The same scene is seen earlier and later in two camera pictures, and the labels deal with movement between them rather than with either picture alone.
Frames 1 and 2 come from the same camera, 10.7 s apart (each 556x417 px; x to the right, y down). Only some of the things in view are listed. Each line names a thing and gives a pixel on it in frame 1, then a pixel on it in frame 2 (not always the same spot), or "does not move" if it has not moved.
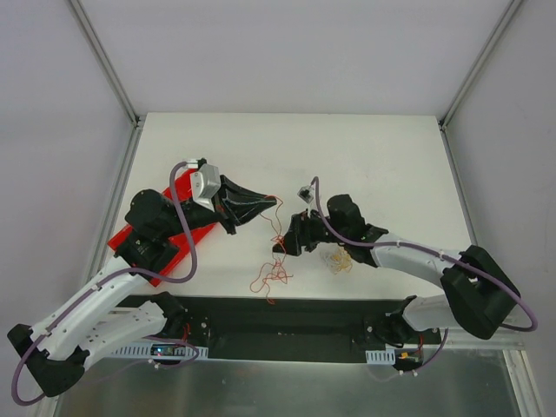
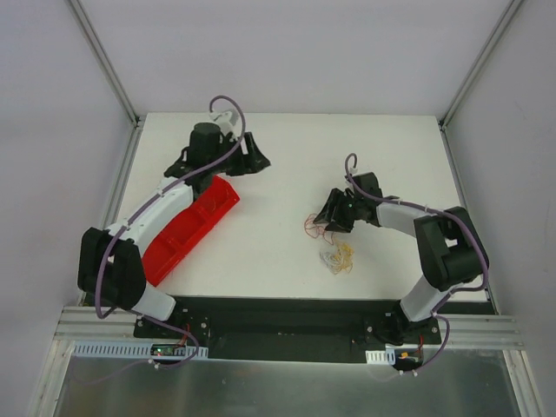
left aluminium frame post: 106,64 does not move
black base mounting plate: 283,327 does not move
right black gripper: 305,230 → 347,208
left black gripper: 223,208 → 242,153
